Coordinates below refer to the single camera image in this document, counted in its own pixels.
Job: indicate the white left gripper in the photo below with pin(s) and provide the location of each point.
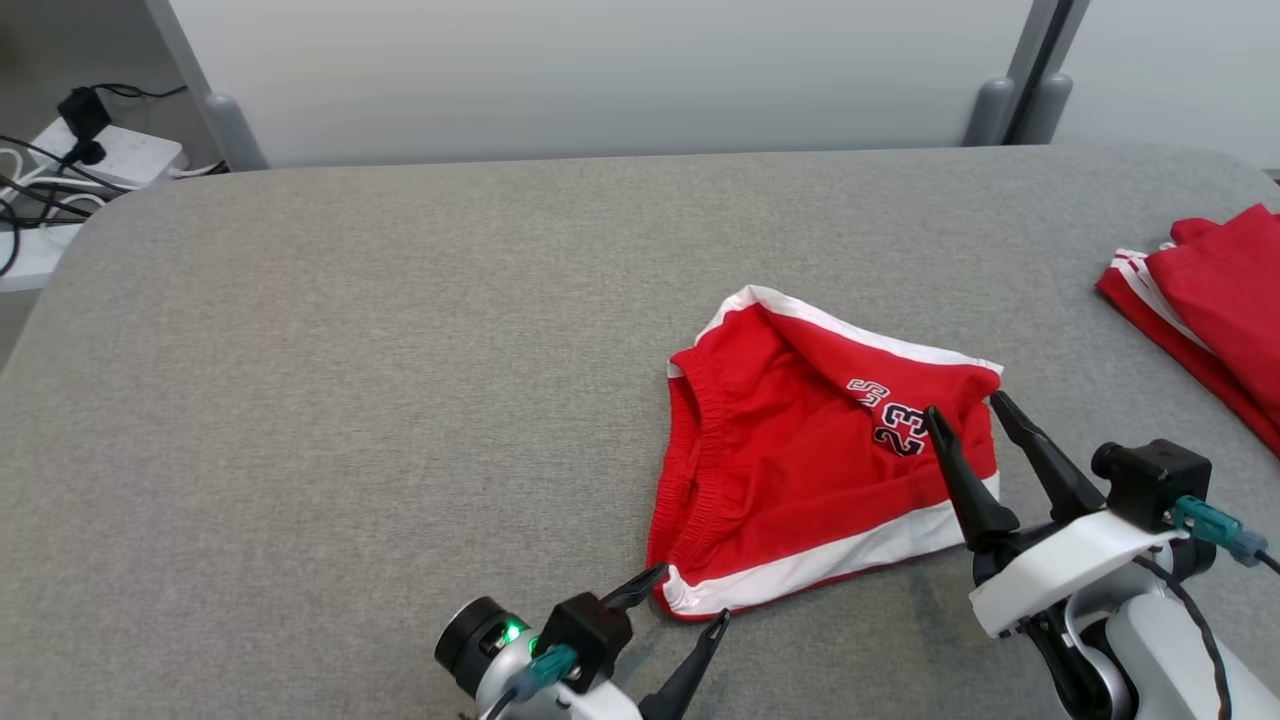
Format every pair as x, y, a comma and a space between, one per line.
490, 650

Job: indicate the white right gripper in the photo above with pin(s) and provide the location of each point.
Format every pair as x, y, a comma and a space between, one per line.
1060, 570

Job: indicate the red shorts with white stripes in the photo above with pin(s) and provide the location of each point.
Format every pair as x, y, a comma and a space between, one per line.
780, 480

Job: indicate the red white jersey top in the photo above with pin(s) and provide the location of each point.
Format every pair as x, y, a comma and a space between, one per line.
1230, 300

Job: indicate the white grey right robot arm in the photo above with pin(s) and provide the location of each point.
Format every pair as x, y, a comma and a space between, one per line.
1170, 660

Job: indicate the white power strip with plugs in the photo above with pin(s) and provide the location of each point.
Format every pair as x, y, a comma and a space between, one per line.
130, 155

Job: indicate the plain white power strip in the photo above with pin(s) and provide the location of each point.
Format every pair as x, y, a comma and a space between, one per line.
30, 265

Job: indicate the black power adapter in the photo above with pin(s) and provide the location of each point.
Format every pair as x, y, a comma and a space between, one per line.
82, 112

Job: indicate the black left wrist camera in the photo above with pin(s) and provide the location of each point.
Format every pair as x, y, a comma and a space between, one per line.
590, 635

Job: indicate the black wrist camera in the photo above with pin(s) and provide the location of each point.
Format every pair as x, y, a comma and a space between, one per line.
1150, 480
590, 635

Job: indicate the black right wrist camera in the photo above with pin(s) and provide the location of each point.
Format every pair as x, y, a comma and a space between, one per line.
1150, 480

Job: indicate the light grey partition post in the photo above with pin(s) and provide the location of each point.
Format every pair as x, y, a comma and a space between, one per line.
190, 70
1020, 70

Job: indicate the dark grey partition post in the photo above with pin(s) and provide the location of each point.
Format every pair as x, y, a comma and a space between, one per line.
1050, 60

